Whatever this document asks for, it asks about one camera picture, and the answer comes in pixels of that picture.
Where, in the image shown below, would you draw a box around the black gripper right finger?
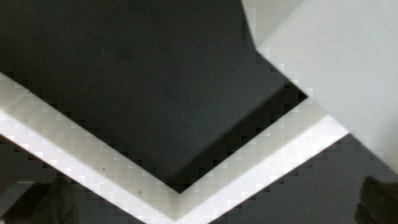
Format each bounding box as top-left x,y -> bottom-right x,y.
354,176 -> 398,224

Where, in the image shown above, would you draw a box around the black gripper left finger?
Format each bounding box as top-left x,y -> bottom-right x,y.
0,180 -> 79,224

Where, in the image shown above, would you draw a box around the white cabinet body box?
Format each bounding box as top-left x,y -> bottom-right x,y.
242,0 -> 398,172

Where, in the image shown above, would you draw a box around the white L-shaped fence wall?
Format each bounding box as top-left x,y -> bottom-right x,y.
0,74 -> 349,224

